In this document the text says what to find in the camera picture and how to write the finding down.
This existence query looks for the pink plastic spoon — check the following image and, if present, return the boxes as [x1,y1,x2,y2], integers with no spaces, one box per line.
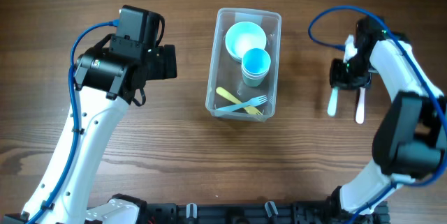
[355,87,365,124]

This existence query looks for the left blue cable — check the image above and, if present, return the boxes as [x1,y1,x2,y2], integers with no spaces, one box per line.
[24,20,122,224]

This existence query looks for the blue plastic bowl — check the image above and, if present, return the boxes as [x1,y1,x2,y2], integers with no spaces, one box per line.
[225,22,267,63]

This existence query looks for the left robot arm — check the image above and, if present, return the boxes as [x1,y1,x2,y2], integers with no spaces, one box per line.
[3,6,177,223]

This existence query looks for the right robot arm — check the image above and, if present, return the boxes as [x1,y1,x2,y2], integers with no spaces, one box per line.
[325,17,446,223]

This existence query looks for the green plastic fork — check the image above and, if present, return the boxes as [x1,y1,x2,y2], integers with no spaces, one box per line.
[327,87,339,117]

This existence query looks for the yellow plastic fork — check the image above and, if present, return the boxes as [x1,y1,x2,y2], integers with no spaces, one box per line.
[216,87,262,115]

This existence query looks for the blue plastic fork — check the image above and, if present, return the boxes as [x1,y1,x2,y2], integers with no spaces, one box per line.
[217,96,268,112]

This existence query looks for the pink plastic cup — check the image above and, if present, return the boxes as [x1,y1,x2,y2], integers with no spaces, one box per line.
[242,69,268,80]

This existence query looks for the blue plastic cup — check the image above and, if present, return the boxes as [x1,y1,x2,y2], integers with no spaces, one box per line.
[242,48,271,75]

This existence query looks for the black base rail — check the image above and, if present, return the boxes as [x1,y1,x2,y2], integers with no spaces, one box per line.
[134,201,390,224]

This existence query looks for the green plastic cup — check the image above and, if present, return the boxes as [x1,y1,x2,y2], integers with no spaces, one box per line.
[242,75,265,87]

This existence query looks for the clear plastic container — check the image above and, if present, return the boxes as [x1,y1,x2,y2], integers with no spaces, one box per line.
[205,8,281,121]

